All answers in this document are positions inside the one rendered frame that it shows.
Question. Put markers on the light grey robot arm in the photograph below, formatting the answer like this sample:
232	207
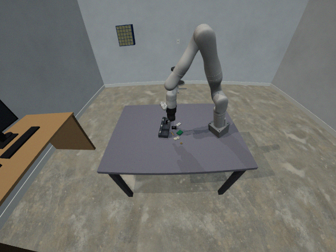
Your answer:
203	39

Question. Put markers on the dark grey rack of bins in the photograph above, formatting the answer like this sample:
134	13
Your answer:
164	130

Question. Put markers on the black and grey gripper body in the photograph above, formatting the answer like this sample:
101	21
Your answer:
170	108

